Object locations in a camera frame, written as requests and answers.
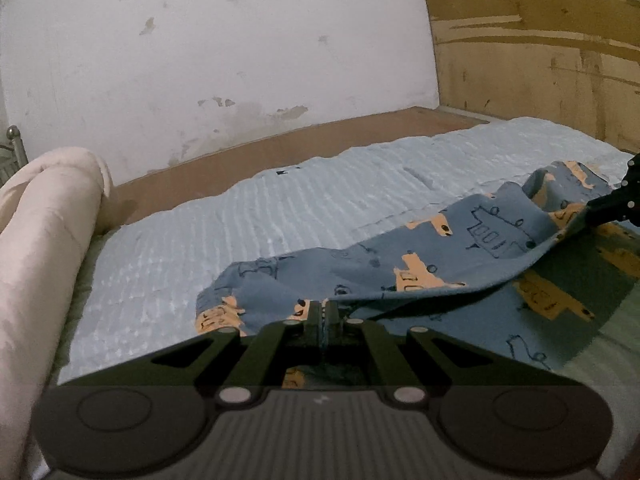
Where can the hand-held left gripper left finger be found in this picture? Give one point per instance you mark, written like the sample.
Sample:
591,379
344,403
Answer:
313,321

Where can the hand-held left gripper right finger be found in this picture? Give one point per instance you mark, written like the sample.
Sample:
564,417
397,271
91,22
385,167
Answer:
333,321

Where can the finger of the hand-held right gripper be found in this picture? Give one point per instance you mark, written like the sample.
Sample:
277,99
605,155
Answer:
612,207

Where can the blue pants with orange print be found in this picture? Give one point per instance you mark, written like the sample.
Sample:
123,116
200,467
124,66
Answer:
450,260

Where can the light blue quilted bed cover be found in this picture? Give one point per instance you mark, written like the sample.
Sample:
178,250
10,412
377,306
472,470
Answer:
280,210

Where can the plywood panel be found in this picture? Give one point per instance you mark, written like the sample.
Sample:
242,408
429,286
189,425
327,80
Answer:
525,45

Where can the rolled cream blanket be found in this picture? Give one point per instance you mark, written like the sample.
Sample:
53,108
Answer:
35,260

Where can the brown wooden bed frame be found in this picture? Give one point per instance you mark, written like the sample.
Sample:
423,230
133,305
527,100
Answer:
260,147

